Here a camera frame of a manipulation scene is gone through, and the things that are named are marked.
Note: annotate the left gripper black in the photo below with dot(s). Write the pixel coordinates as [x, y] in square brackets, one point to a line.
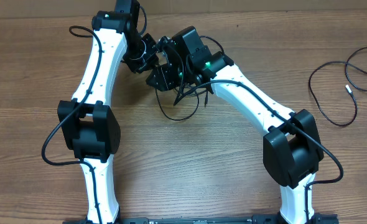
[148, 63]

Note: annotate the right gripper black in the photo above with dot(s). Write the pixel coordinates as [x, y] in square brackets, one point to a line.
[166, 82]

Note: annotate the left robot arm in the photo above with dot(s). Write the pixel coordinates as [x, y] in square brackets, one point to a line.
[87, 122]

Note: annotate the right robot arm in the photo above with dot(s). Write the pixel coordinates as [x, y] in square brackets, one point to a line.
[290, 140]

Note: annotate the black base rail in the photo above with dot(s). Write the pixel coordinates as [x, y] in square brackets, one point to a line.
[255, 219]

